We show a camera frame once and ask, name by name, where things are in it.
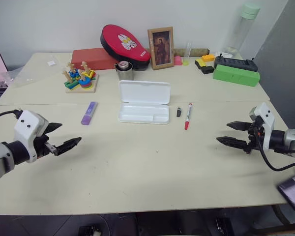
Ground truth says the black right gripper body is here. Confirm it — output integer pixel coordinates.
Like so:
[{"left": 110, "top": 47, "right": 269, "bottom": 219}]
[{"left": 244, "top": 116, "right": 265, "bottom": 155}]

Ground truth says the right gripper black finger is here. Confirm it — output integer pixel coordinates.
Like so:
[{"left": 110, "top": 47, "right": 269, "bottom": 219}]
[
  {"left": 216, "top": 136, "right": 249, "bottom": 151},
  {"left": 226, "top": 121, "right": 251, "bottom": 132}
]

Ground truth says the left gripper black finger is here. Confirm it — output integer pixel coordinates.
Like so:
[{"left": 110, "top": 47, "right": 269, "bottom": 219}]
[
  {"left": 54, "top": 137, "right": 83, "bottom": 156},
  {"left": 44, "top": 122, "right": 63, "bottom": 135}
]

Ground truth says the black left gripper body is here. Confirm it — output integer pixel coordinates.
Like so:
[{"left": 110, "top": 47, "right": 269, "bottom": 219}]
[{"left": 33, "top": 127, "right": 59, "bottom": 158}]

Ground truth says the white plastic case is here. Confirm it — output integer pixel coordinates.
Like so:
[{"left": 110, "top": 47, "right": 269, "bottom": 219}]
[{"left": 118, "top": 80, "right": 172, "bottom": 125}]

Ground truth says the green rectangular box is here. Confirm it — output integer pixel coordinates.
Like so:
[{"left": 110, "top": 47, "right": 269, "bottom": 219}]
[{"left": 212, "top": 64, "right": 261, "bottom": 88}]

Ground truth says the red white marker pen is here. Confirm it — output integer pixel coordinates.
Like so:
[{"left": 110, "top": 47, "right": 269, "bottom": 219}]
[{"left": 184, "top": 103, "right": 194, "bottom": 131}]

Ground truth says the wooden colourful shape stacker toy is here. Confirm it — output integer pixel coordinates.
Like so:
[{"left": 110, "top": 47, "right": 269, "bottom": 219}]
[{"left": 64, "top": 61, "right": 100, "bottom": 94}]

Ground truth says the clear plastic bag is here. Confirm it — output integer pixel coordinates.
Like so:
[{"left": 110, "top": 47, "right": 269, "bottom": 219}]
[{"left": 0, "top": 55, "right": 62, "bottom": 89}]

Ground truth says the black remote controller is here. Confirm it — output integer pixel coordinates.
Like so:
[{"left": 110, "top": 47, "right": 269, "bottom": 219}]
[{"left": 213, "top": 56, "right": 259, "bottom": 73}]

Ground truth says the small black block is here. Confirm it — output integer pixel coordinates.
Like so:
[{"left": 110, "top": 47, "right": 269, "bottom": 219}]
[{"left": 201, "top": 65, "right": 215, "bottom": 75}]

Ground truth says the purple black blurred object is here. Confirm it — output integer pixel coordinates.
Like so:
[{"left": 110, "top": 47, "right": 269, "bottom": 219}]
[{"left": 277, "top": 175, "right": 295, "bottom": 212}]

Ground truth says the black yellow block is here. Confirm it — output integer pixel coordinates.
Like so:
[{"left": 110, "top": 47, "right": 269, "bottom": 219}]
[{"left": 194, "top": 58, "right": 207, "bottom": 70}]

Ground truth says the red rectangular box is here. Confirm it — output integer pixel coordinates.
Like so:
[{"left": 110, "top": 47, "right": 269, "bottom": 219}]
[{"left": 71, "top": 47, "right": 119, "bottom": 71}]

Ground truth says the grey partition panel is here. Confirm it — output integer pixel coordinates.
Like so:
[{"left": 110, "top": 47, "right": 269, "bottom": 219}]
[{"left": 255, "top": 0, "right": 295, "bottom": 131}]

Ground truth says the brown cork roller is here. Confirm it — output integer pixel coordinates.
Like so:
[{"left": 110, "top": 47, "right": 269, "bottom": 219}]
[{"left": 173, "top": 47, "right": 210, "bottom": 57}]

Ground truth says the steel cup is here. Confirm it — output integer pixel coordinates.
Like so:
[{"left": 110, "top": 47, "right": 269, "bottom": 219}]
[{"left": 114, "top": 61, "right": 134, "bottom": 81}]

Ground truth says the clear bottle green lid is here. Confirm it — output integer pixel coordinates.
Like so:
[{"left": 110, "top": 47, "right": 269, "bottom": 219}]
[{"left": 225, "top": 2, "right": 261, "bottom": 59}]

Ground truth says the red black oval pad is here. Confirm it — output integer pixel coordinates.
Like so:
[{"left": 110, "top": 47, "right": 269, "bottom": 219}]
[{"left": 99, "top": 24, "right": 151, "bottom": 71}]

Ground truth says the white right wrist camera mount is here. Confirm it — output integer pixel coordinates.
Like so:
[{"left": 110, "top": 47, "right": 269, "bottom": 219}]
[{"left": 249, "top": 102, "right": 276, "bottom": 151}]

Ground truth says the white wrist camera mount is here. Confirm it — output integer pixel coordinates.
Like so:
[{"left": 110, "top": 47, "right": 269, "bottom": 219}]
[
  {"left": 249, "top": 102, "right": 276, "bottom": 151},
  {"left": 13, "top": 110, "right": 50, "bottom": 164}
]

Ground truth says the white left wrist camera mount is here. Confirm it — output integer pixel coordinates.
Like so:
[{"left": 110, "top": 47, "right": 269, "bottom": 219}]
[{"left": 13, "top": 110, "right": 50, "bottom": 164}]

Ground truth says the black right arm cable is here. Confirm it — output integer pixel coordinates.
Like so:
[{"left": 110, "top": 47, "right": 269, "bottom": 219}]
[{"left": 258, "top": 132, "right": 295, "bottom": 183}]

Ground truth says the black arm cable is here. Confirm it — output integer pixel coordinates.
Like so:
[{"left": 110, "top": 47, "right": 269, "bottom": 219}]
[
  {"left": 258, "top": 132, "right": 295, "bottom": 183},
  {"left": 0, "top": 109, "right": 22, "bottom": 124}
]

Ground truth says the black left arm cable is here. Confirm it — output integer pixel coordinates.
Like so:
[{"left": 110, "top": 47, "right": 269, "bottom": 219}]
[{"left": 0, "top": 109, "right": 22, "bottom": 124}]

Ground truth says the wooden picture frame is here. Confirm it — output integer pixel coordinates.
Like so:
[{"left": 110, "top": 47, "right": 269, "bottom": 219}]
[{"left": 147, "top": 26, "right": 176, "bottom": 71}]

